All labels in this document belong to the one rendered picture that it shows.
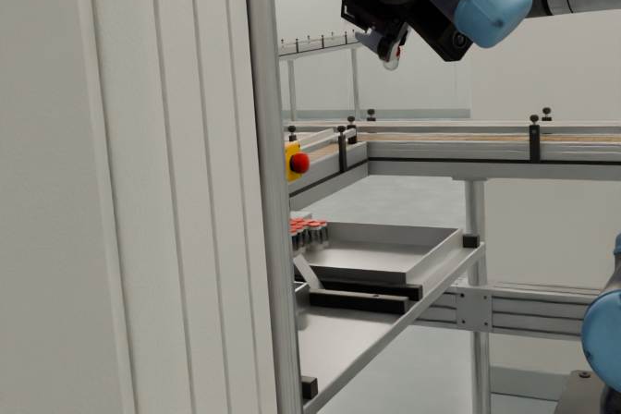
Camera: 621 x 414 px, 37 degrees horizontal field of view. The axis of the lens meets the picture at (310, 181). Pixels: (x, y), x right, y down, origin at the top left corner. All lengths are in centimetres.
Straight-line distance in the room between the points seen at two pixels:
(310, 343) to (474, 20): 46
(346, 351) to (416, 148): 129
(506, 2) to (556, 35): 193
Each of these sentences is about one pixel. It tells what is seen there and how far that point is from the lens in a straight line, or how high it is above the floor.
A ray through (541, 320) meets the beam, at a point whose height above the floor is 48.
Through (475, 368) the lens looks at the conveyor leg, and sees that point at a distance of 255.
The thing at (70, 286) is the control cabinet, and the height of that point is 117.
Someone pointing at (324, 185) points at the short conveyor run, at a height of 87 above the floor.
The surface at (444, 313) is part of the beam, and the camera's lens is 251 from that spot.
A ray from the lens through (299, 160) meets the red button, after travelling 178.
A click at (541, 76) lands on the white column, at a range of 291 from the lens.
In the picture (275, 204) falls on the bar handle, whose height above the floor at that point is 116.
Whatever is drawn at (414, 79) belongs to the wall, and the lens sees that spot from 1001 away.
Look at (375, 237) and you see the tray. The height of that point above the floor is 89.
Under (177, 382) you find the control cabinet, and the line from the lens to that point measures 52.
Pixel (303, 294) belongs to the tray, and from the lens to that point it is 130.
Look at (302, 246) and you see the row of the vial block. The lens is 158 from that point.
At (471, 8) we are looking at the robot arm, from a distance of 97.
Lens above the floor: 130
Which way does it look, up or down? 11 degrees down
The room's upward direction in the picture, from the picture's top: 4 degrees counter-clockwise
